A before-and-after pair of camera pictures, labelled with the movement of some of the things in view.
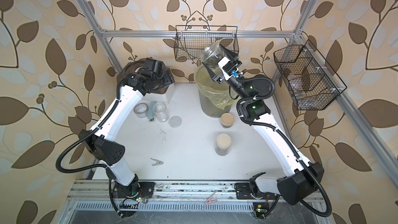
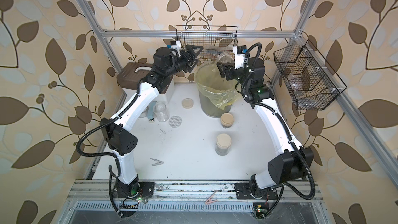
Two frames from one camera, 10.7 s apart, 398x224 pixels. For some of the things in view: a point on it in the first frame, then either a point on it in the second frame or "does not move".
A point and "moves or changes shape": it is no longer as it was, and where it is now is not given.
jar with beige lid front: [223, 142] does not move
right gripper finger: [211, 74] -> [222, 67]
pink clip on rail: [210, 200] does not move
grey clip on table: [158, 163] does not move
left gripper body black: [161, 80] -> [183, 63]
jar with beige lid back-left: [212, 54] moves or changes shape
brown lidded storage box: [161, 95] does not move
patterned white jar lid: [174, 122] does not move
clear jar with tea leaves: [161, 112] does not move
